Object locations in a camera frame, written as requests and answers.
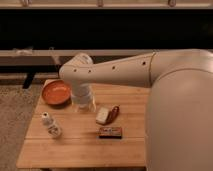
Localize dark rectangular snack box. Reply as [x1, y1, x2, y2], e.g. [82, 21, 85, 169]
[98, 127, 122, 139]

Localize brown sausage snack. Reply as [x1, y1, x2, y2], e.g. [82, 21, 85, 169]
[108, 106, 120, 123]

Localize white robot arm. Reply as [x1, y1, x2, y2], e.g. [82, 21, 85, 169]
[59, 49, 213, 171]

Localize white window rail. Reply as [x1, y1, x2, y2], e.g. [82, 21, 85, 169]
[0, 49, 150, 66]

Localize white sponge block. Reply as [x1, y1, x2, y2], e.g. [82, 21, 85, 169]
[96, 107, 109, 124]

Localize orange bowl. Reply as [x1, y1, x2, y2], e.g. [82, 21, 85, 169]
[42, 80, 71, 105]

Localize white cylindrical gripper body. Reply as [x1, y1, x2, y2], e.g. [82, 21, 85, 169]
[71, 84, 96, 112]

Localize white plastic bottle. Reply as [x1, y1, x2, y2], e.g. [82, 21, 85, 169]
[41, 112, 62, 139]

